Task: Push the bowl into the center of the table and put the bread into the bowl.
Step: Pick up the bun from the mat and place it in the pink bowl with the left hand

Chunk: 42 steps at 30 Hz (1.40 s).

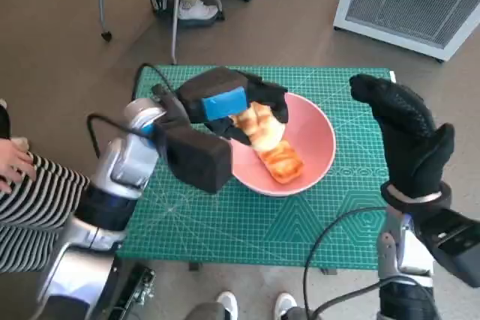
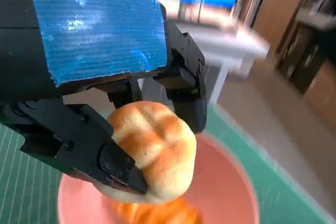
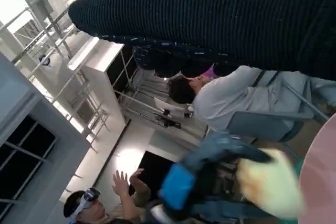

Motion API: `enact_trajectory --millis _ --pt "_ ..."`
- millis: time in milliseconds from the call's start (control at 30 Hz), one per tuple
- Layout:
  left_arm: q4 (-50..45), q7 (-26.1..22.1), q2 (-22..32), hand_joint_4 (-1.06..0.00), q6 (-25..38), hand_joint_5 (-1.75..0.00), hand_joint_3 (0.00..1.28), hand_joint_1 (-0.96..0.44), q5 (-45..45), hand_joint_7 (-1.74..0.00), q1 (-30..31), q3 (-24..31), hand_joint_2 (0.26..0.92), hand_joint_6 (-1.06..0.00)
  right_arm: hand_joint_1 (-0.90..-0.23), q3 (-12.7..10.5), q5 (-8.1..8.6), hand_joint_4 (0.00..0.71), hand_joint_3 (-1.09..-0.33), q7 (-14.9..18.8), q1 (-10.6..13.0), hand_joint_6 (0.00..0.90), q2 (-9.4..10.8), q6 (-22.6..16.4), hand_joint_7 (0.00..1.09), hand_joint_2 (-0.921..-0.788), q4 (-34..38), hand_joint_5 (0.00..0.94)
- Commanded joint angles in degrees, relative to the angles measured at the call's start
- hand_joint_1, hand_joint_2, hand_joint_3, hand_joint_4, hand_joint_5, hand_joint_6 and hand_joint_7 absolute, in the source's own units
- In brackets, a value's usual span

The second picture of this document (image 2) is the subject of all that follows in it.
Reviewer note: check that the bare left robot hand, blue tape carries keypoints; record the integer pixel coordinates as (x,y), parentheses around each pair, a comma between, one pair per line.
(99,37)

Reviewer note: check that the pale round bread bun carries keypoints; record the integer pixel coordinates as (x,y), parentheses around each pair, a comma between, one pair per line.
(162,150)

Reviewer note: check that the orange striped bread loaf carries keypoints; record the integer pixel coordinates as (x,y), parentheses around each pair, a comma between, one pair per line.
(157,213)

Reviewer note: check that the pink bowl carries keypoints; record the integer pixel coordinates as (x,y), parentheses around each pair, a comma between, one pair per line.
(223,182)

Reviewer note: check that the white table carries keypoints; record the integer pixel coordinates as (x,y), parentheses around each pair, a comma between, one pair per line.
(236,40)

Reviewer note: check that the green cutting mat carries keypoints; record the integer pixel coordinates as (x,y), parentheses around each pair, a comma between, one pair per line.
(26,182)

